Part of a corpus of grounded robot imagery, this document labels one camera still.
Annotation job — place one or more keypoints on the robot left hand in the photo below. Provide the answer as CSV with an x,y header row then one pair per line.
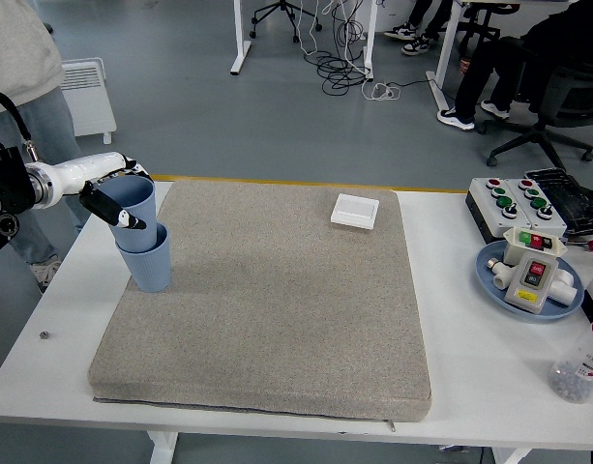
x,y
78,171

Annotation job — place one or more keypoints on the blue ribbed plastic cup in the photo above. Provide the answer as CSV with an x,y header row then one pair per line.
x,y
136,203
151,270

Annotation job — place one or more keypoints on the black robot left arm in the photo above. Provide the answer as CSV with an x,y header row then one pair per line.
x,y
6,193

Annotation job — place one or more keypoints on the white panel heater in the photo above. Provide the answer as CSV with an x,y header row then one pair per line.
x,y
90,106

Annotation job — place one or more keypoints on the standing person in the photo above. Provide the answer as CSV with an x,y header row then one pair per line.
x,y
15,48

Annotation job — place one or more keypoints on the black star chair base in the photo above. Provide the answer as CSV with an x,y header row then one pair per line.
x,y
281,6

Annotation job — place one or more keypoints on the grey-brown fabric mat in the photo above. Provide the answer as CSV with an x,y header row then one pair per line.
x,y
301,314

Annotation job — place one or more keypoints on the white table leg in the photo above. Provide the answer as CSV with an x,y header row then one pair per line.
x,y
163,447
511,456

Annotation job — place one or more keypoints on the person with black-white sneakers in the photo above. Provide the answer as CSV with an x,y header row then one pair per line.
x,y
401,31

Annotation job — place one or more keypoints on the small brown can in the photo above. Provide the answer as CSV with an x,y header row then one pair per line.
x,y
465,65

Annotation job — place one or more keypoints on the white three-button control box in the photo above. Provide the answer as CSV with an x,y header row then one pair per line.
x,y
489,212
550,227

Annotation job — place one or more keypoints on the seated person in black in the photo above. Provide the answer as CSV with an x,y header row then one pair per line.
x,y
480,72

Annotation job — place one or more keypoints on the black office chair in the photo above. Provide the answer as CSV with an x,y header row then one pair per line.
x,y
579,96
484,26

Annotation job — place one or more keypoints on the white pipe fitting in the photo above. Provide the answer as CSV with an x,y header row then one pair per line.
x,y
500,278
564,290

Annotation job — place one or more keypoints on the blue round plate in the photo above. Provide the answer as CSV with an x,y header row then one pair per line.
x,y
518,314

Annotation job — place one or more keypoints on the black plastic tool case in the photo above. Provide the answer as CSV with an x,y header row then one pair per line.
x,y
567,193

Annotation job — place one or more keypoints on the clear bottle red cap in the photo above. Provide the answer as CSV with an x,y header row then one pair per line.
x,y
576,367

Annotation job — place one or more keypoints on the white desk frame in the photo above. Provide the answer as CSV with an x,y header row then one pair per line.
x,y
441,72
240,48

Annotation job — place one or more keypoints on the white wall switch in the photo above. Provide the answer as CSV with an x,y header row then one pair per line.
x,y
355,210

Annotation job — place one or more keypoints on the white switch box coloured buttons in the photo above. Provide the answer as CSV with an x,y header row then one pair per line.
x,y
511,251

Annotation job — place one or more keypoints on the beige push-button switch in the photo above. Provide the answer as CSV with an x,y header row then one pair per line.
x,y
525,285

